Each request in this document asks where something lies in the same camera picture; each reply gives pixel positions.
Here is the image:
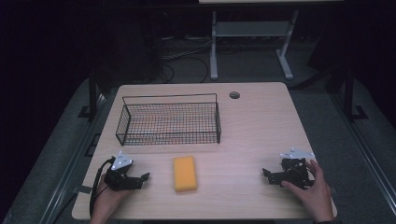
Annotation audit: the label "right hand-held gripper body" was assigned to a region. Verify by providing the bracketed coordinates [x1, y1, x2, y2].
[275, 147, 316, 189]

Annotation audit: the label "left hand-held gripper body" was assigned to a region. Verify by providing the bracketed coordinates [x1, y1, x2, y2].
[104, 150, 145, 191]

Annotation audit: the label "yellow sponge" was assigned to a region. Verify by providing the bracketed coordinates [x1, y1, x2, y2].
[172, 155, 199, 193]

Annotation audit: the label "black wire basket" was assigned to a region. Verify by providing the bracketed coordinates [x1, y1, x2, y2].
[115, 92, 222, 147]

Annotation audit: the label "person's left hand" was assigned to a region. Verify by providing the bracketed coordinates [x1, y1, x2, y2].
[90, 182, 134, 224]

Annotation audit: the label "person's right hand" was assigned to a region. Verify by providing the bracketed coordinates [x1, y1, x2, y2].
[280, 159, 335, 223]

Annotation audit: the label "black metal stand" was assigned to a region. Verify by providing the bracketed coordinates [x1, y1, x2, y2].
[342, 63, 369, 122]
[78, 66, 99, 121]

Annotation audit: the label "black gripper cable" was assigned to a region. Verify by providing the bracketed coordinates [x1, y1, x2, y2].
[89, 157, 116, 218]

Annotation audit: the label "metal floor rail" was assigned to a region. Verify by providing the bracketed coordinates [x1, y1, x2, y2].
[330, 91, 396, 216]
[38, 92, 108, 224]

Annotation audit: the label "floor cables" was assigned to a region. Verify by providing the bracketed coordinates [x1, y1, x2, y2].
[160, 35, 211, 84]

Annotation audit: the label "white metal desk frame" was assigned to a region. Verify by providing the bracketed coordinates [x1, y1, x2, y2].
[209, 8, 301, 81]

